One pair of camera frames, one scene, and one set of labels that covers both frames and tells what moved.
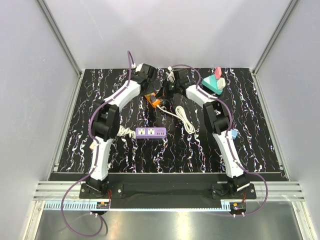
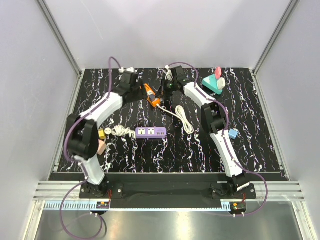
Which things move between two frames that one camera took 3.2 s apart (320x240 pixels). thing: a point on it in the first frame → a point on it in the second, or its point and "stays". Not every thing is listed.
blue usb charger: x=234 y=133 stays
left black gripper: x=150 y=90 → x=139 y=85
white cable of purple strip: x=123 y=131 stays
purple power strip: x=151 y=132 stays
